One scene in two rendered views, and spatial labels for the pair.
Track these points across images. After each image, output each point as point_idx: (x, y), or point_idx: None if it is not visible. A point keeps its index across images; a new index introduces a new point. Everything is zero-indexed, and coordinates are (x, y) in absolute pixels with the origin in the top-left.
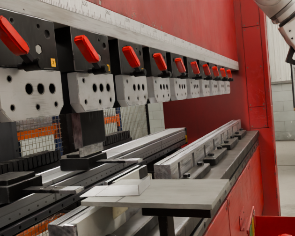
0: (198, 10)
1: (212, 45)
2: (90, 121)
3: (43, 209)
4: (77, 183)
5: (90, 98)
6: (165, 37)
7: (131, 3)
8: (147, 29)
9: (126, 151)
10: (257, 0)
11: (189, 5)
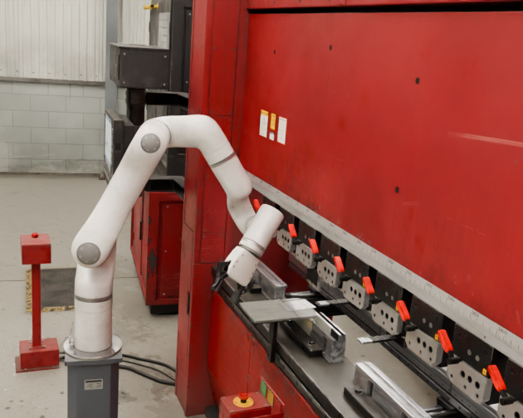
0: (488, 249)
1: None
2: (311, 269)
3: (374, 332)
4: (396, 343)
5: (300, 255)
6: (372, 253)
7: (338, 214)
8: (349, 237)
9: None
10: None
11: (451, 235)
